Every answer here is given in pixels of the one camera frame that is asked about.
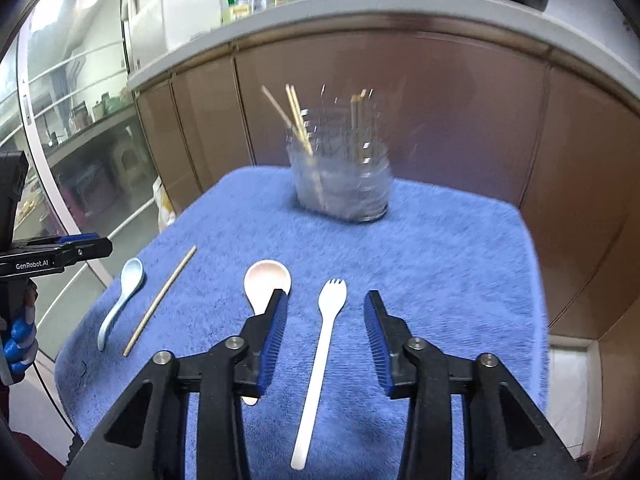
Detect wooden chopstick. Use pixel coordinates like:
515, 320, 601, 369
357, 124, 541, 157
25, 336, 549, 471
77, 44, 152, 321
290, 84, 314, 156
284, 84, 324, 209
260, 86, 298, 138
122, 246, 198, 358
349, 94, 360, 162

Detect light blue ceramic spoon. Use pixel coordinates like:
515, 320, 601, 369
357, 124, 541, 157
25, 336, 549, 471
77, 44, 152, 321
96, 258, 145, 352

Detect pink ceramic spoon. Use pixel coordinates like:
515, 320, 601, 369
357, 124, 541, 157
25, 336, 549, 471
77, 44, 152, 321
242, 260, 292, 405

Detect white plastic fork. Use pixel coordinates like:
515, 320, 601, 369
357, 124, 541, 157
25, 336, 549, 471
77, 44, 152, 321
290, 278, 347, 470

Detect blue gloved left hand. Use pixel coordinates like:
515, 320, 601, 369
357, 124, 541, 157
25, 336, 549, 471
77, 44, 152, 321
1, 278, 38, 387

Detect plastic stool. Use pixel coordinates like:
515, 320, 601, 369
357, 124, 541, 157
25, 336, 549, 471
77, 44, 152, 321
111, 140, 146, 191

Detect plastic bag on floor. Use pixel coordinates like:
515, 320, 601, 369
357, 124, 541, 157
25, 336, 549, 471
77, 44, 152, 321
152, 177, 177, 232

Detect glass sliding door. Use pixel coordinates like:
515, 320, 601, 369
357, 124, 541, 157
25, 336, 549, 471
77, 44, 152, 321
1, 0, 158, 359

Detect blue terry towel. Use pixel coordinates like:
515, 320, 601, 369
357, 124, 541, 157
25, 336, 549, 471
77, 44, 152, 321
55, 167, 548, 479

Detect white storage box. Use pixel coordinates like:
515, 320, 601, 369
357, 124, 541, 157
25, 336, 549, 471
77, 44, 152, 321
122, 0, 221, 70

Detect brown lower cabinets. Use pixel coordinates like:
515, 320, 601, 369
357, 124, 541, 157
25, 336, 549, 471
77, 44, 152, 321
134, 14, 639, 468

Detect wire utensil holder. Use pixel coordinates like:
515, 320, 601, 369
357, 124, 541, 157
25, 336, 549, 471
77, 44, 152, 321
286, 88, 393, 223

